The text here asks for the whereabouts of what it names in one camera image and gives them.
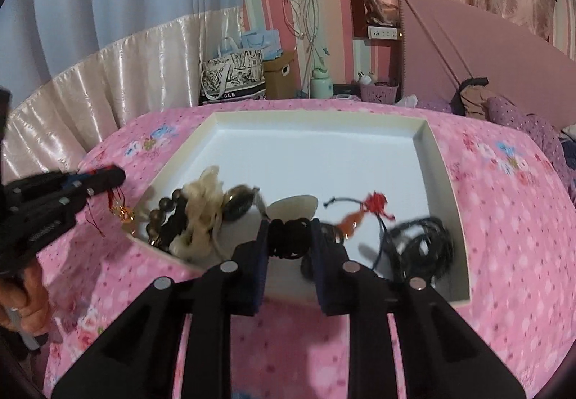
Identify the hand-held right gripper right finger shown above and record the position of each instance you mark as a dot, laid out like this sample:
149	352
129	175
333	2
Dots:
326	282

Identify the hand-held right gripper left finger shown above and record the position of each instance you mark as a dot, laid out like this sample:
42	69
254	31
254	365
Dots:
258	282

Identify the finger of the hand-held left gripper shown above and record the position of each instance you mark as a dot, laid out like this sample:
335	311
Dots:
103	176
90	194

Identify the brown teardrop pendant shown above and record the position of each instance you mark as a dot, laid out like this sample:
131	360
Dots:
238	203

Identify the white oval pendant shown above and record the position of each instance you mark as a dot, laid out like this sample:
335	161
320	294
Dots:
292	206

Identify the amber pendant with red knot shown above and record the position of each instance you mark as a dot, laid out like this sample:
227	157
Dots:
375	203

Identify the cream fabric scrunchie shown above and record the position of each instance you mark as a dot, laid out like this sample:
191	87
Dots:
198	210

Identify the white cardboard box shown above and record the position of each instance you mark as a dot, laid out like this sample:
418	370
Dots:
315	156

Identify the person's left hand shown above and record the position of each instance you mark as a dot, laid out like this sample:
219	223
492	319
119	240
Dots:
31	304

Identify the cream satin curtain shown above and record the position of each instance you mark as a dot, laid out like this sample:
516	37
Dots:
135	66

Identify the printed tote bag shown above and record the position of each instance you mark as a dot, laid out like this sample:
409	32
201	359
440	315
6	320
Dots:
234	75

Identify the pink floral bedsheet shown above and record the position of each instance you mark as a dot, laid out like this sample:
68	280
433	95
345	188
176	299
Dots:
495	246

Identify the purple plastic basket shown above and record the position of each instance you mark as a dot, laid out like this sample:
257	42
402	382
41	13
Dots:
380	94

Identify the green water bottle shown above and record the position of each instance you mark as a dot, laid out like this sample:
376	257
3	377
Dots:
321	86

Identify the brown cardboard box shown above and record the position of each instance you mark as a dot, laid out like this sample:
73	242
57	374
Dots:
279	77

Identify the blue paper bag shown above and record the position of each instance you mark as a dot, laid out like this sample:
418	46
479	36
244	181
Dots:
261	41

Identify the brown cloth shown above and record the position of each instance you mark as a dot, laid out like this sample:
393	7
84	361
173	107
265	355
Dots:
476	102

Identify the white power strip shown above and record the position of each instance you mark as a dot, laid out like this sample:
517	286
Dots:
382	32

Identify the purple dotted bedding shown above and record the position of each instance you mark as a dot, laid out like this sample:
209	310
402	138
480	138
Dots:
531	129

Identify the pink headboard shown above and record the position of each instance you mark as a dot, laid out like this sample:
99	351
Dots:
432	48

